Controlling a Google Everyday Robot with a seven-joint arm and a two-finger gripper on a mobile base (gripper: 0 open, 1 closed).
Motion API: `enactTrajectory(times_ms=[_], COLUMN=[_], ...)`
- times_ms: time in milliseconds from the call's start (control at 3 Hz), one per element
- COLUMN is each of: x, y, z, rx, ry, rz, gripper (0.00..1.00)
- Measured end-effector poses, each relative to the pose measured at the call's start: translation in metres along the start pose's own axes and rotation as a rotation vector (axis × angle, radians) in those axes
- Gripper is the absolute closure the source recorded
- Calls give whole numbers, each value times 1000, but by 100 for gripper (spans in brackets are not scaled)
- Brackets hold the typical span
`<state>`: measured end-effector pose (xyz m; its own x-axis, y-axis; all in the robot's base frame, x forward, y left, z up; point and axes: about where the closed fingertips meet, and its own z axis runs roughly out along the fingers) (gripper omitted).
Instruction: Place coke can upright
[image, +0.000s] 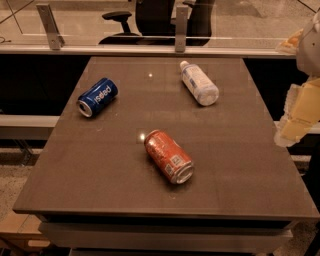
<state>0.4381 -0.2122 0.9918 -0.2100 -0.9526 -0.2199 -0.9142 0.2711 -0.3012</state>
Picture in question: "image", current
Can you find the left metal glass bracket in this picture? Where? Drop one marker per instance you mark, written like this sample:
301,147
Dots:
55,40

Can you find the metal glass bracket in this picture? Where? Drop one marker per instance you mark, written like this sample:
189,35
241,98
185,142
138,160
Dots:
55,40
181,28

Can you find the blue pepsi can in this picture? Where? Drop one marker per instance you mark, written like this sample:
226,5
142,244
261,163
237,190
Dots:
97,97

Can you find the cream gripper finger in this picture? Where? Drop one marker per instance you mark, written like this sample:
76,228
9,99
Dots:
290,45
301,113

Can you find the black office chair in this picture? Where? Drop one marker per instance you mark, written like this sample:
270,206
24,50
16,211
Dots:
156,25

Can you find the clear plastic water bottle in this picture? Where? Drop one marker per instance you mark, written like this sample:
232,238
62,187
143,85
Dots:
202,88

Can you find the glass barrier panel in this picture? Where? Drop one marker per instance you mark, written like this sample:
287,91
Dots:
257,24

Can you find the middle metal glass bracket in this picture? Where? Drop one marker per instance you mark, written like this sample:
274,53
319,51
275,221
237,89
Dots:
181,28

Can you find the grey table base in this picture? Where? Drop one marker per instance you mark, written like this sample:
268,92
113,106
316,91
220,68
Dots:
164,238

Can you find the red coke can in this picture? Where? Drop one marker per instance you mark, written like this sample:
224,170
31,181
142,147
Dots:
176,165

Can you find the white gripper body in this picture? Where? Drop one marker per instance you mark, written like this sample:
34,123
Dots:
310,53

